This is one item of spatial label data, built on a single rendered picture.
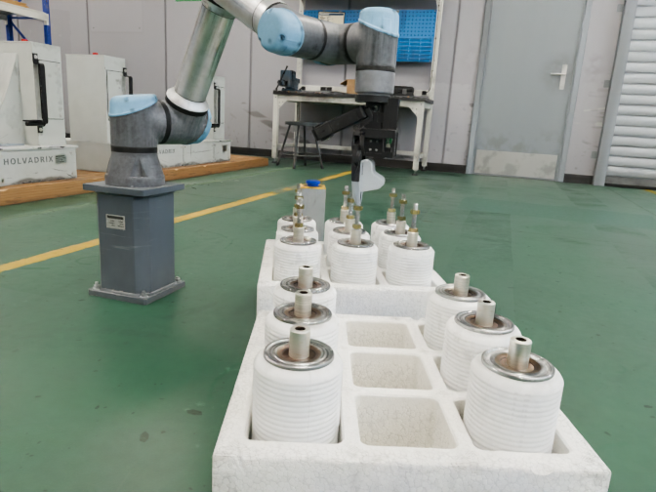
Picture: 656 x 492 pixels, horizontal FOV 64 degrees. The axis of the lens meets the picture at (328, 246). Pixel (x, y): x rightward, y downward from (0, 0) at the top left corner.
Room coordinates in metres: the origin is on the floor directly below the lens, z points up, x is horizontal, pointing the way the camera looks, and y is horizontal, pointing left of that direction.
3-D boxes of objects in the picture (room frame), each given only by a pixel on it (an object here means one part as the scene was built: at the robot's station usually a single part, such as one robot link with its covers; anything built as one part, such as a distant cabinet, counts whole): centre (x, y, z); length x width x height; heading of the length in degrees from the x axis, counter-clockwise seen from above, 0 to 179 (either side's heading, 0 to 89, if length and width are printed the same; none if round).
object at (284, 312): (0.63, 0.03, 0.25); 0.08 x 0.08 x 0.01
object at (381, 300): (1.16, -0.05, 0.09); 0.39 x 0.39 x 0.18; 5
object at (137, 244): (1.39, 0.52, 0.15); 0.19 x 0.19 x 0.30; 73
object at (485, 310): (0.64, -0.21, 0.26); 0.02 x 0.02 x 0.03
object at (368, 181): (1.03, -0.07, 0.38); 0.06 x 0.03 x 0.09; 78
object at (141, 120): (1.39, 0.52, 0.47); 0.13 x 0.12 x 0.14; 139
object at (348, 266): (1.05, -0.06, 0.16); 0.10 x 0.10 x 0.18
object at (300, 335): (0.51, 0.02, 0.26); 0.02 x 0.02 x 0.03
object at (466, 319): (0.64, -0.21, 0.25); 0.08 x 0.08 x 0.01
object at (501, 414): (0.52, -0.21, 0.16); 0.10 x 0.10 x 0.18
